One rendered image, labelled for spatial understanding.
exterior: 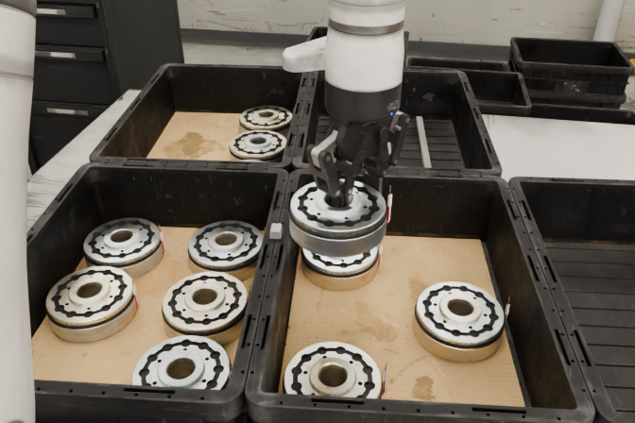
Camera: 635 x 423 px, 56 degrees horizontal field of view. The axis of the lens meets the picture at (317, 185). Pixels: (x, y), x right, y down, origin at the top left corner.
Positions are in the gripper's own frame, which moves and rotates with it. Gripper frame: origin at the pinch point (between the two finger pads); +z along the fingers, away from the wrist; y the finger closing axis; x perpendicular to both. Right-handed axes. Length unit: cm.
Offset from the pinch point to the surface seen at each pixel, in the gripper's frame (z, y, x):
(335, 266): 13.6, 2.1, 5.0
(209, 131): 16, 17, 53
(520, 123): 29, 89, 25
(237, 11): 74, 202, 287
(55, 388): 7.1, -33.3, 5.1
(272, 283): 6.9, -10.8, 2.1
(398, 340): 16.9, 0.5, -6.9
